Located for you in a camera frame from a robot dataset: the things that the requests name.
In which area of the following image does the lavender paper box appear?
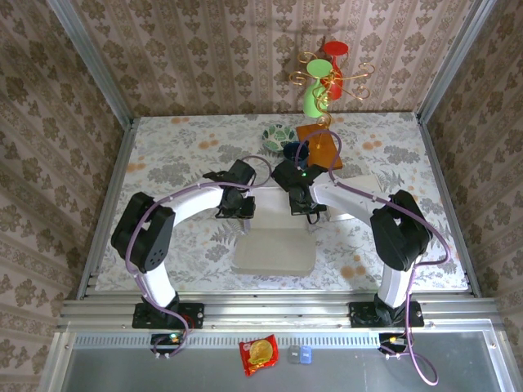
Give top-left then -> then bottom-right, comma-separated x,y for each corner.
233,184 -> 319,275

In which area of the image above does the dark blue mug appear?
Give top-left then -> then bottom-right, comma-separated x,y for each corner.
282,141 -> 311,169

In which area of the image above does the gold mug tree stand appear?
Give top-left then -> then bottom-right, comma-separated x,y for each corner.
288,51 -> 372,171

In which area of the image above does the green leaf pattern bowl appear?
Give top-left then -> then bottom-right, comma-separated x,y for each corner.
261,123 -> 297,153

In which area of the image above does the floral tablecloth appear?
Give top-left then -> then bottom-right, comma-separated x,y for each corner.
96,112 -> 469,293

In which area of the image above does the green wine glass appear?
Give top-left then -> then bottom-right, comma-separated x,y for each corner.
302,58 -> 334,119

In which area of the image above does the small black controller board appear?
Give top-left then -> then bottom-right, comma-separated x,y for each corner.
150,332 -> 186,355
378,332 -> 409,353

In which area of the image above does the red snack packet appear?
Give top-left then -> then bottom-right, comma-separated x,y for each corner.
239,333 -> 279,377

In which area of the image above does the red wine glass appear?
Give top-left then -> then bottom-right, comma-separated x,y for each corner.
320,40 -> 351,101

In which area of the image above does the grey metal shelf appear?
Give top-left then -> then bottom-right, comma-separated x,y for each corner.
38,329 -> 516,392

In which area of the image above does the aluminium front rail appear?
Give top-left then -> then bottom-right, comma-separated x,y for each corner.
56,290 -> 502,332

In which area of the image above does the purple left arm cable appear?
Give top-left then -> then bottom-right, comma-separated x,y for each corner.
124,154 -> 273,359

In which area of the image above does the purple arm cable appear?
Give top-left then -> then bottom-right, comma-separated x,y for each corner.
294,130 -> 452,387
124,154 -> 273,359

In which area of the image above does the aluminium side rail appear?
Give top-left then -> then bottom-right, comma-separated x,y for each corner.
76,118 -> 138,301
416,114 -> 481,297

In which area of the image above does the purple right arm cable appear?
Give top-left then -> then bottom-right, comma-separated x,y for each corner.
294,130 -> 452,387

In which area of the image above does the aluminium frame post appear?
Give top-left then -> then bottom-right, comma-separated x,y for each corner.
415,0 -> 498,123
45,0 -> 136,126

